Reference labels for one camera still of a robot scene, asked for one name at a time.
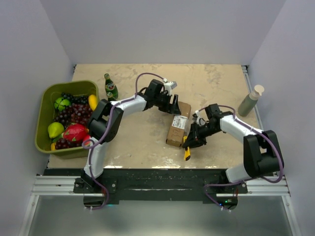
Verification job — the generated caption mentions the yellow lemon fruit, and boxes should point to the yellow lemon fruit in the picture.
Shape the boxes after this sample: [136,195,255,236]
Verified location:
[88,94,98,111]

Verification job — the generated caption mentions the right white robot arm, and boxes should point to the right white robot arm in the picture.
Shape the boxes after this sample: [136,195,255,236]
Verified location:
[182,104,284,193]

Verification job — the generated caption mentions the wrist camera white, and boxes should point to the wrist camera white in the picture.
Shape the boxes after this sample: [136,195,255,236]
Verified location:
[192,110,206,126]
[163,78,177,96]

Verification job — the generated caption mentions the small red apple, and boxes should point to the small red apple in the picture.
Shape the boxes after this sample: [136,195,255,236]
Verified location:
[82,135,91,147]

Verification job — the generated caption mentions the lower dark red grapes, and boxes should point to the lower dark red grapes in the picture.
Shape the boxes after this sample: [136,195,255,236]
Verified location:
[55,138,82,150]

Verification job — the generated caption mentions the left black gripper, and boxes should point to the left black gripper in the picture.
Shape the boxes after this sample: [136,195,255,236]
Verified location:
[154,92,181,116]

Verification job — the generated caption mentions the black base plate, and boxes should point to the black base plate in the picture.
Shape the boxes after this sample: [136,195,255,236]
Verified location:
[44,168,248,209]

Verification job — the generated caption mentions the red purple grape bunch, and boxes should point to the red purple grape bunch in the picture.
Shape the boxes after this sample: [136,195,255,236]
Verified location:
[54,104,93,128]

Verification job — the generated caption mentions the beige cup bottle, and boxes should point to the beige cup bottle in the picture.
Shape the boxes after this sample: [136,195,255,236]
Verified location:
[238,85,265,117]

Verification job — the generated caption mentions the red dragon fruit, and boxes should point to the red dragon fruit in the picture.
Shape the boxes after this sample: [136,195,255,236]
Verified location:
[62,124,88,143]

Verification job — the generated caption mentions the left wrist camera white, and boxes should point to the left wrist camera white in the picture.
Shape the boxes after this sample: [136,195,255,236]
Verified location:
[163,78,177,96]

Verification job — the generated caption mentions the yellow green pear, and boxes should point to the yellow green pear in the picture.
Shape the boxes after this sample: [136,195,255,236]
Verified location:
[47,122,64,139]

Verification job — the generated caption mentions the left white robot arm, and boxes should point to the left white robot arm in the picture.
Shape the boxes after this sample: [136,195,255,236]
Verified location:
[82,79,181,193]

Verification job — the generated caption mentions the brown cardboard express box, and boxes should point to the brown cardboard express box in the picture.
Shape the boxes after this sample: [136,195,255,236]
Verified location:
[166,102,191,148]

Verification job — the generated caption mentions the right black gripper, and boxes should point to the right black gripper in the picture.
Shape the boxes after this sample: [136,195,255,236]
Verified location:
[183,121,220,150]

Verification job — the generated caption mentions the dark black grape bunch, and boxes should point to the dark black grape bunch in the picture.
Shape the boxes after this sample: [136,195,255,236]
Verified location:
[62,93,88,105]

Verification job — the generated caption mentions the olive green plastic bin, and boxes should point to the olive green plastic bin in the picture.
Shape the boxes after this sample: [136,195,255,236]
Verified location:
[34,80,99,159]

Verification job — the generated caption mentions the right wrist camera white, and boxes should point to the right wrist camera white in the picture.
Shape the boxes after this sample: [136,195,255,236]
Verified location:
[192,110,206,126]

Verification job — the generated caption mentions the yellow utility knife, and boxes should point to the yellow utility knife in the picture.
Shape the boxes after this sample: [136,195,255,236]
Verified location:
[183,135,191,161]

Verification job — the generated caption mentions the green glass bottle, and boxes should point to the green glass bottle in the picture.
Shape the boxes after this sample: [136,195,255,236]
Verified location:
[106,92,116,101]
[104,73,119,98]

